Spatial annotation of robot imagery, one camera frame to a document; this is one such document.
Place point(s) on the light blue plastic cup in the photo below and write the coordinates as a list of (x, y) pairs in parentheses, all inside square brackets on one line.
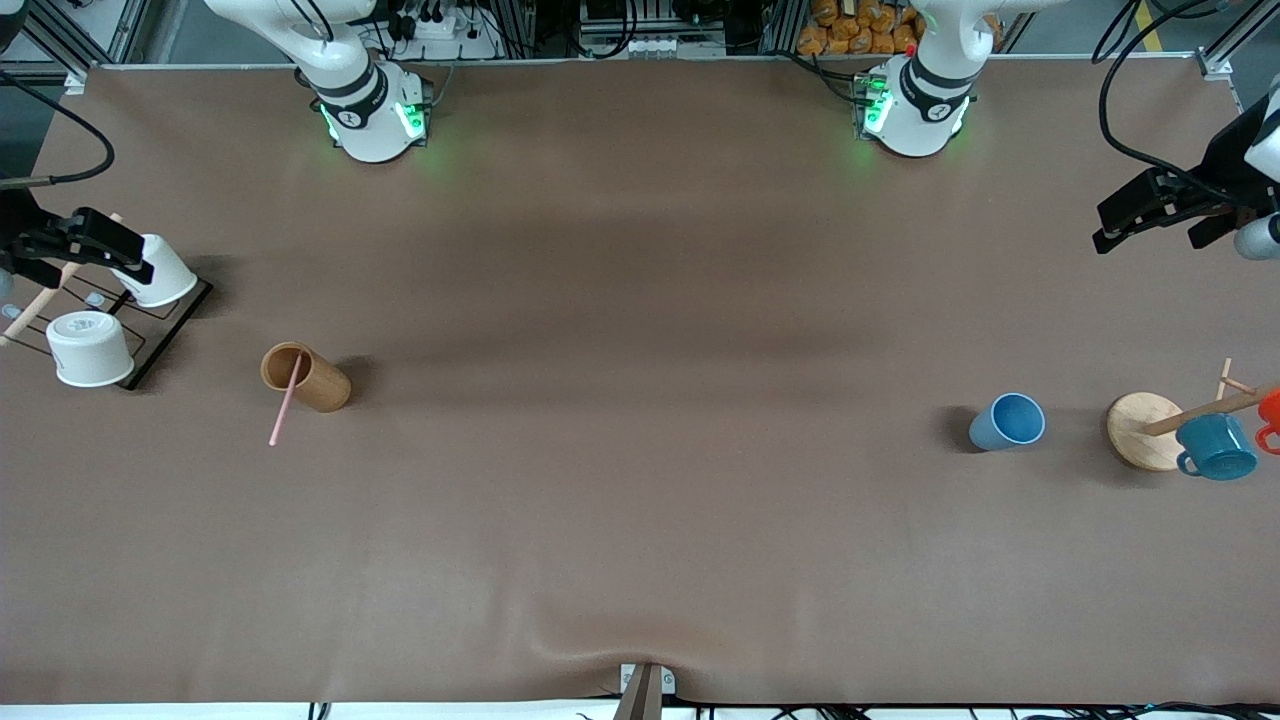
[(1008, 422)]

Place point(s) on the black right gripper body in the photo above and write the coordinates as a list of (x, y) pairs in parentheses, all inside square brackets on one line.
[(14, 231)]

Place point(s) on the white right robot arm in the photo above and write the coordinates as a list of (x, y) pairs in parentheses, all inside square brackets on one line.
[(370, 110)]

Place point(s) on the white power strip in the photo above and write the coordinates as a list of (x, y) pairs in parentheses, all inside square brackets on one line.
[(440, 28)]

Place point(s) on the bamboo chopstick holder cup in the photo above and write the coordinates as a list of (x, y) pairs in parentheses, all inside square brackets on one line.
[(320, 385)]

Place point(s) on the white paper cup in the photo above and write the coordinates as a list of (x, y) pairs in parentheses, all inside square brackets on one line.
[(90, 350), (165, 275)]

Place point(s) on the silver corner bracket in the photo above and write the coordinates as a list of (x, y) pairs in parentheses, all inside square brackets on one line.
[(627, 680), (667, 683)]

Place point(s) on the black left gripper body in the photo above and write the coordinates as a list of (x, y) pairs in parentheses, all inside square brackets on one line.
[(1222, 163)]

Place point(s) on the brown leather table mat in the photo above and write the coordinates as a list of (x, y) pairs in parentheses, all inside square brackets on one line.
[(640, 400)]

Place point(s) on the orange bread roll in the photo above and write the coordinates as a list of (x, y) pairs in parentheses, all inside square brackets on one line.
[(905, 38), (882, 42), (811, 41), (846, 27), (824, 12)]

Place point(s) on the aluminium frame profile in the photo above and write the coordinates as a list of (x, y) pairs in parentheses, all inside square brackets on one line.
[(70, 40), (1215, 65)]

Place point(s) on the orange ceramic mug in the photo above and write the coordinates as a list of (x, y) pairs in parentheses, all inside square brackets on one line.
[(1272, 410)]

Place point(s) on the teal ceramic mug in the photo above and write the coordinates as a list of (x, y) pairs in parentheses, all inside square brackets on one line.
[(1215, 445)]

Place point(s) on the wooden mug tree stand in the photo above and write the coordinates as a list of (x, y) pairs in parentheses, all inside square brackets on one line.
[(1140, 432)]

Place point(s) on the white terminal strip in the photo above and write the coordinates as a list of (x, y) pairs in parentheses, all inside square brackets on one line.
[(652, 45)]

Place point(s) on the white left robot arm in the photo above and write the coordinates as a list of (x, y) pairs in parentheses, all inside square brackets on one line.
[(915, 110)]

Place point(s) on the aluminium camera mount post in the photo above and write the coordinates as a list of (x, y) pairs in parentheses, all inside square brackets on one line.
[(640, 700)]

